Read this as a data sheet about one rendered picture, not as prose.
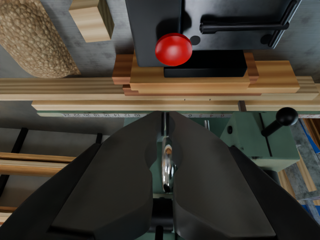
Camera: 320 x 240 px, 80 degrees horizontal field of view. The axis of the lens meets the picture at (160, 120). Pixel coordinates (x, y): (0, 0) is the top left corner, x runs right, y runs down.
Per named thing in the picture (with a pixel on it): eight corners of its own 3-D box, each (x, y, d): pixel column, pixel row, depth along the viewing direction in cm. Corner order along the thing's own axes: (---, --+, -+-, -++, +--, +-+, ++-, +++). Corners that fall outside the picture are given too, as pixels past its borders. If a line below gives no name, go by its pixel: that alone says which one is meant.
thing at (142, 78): (240, 43, 29) (250, 82, 25) (237, 52, 30) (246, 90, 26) (134, 45, 30) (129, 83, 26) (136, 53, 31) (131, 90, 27)
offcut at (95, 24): (91, 27, 27) (85, 43, 26) (75, -6, 24) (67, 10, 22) (115, 25, 27) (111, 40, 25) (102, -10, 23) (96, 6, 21)
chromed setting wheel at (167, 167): (175, 124, 39) (176, 187, 33) (174, 147, 50) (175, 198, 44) (161, 124, 39) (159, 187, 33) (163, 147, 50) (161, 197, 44)
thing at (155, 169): (175, 141, 46) (175, 194, 40) (174, 152, 52) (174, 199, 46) (135, 141, 47) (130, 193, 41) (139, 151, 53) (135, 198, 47)
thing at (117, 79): (252, 52, 30) (259, 76, 28) (248, 60, 32) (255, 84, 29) (116, 54, 31) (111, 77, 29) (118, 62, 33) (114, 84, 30)
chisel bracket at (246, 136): (282, 101, 27) (303, 160, 23) (247, 141, 39) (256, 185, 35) (228, 101, 27) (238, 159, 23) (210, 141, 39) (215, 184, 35)
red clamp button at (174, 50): (193, 29, 15) (194, 38, 14) (190, 60, 17) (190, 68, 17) (154, 30, 15) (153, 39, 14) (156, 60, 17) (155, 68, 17)
